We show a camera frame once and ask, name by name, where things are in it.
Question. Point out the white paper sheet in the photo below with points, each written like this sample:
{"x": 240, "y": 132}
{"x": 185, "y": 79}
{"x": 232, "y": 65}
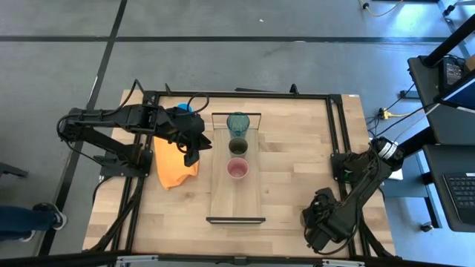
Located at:
{"x": 397, "y": 175}

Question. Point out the orange cloth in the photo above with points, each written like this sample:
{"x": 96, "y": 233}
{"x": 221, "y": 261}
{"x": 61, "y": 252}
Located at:
{"x": 170, "y": 170}

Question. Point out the black laptop keyboard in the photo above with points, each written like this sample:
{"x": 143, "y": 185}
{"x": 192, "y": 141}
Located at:
{"x": 462, "y": 193}

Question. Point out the olive green cup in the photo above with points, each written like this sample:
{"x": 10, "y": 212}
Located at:
{"x": 238, "y": 147}

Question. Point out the black power adapter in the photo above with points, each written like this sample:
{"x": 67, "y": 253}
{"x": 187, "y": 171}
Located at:
{"x": 451, "y": 74}

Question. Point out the pink cup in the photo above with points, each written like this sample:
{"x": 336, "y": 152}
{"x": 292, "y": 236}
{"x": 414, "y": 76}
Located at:
{"x": 237, "y": 168}

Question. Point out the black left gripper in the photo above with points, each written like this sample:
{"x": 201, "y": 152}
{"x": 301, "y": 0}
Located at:
{"x": 183, "y": 128}

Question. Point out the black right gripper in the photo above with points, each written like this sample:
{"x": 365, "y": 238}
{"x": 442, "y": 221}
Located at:
{"x": 328, "y": 226}

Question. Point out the black tablet with blue screen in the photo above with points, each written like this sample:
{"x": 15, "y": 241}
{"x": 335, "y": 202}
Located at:
{"x": 464, "y": 96}

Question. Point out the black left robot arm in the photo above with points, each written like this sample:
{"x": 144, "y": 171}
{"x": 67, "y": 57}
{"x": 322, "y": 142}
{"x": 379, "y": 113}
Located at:
{"x": 111, "y": 115}

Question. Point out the black chair leg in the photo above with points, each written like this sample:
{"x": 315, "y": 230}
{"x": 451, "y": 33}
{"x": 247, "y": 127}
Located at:
{"x": 11, "y": 170}

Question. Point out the person's legs and shoes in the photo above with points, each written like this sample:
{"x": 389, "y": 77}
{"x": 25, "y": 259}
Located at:
{"x": 22, "y": 220}

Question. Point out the black metal pole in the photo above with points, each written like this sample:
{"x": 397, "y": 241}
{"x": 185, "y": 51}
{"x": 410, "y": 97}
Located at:
{"x": 451, "y": 41}

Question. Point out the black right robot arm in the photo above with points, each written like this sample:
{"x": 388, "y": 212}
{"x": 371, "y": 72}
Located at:
{"x": 371, "y": 174}

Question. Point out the teal transparent tumbler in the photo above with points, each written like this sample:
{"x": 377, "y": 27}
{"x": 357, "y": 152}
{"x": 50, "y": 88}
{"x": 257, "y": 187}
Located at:
{"x": 238, "y": 124}

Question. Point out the blue mug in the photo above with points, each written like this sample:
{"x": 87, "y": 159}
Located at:
{"x": 184, "y": 107}

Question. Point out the yellow power strip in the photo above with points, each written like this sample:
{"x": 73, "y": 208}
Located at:
{"x": 386, "y": 113}

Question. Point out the black caster wheel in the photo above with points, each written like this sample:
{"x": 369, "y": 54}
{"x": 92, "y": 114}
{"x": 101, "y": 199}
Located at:
{"x": 426, "y": 227}

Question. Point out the silver metal bracket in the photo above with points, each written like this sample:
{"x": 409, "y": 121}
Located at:
{"x": 148, "y": 259}

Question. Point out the brown cardboard box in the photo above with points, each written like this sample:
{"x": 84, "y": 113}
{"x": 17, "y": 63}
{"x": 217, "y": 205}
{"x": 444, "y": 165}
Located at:
{"x": 471, "y": 62}

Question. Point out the black aluminium table frame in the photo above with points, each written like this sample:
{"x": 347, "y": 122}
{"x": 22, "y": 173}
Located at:
{"x": 259, "y": 95}

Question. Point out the black desk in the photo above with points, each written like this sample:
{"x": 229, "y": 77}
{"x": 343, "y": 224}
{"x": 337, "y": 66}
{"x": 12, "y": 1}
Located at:
{"x": 438, "y": 193}
{"x": 445, "y": 126}

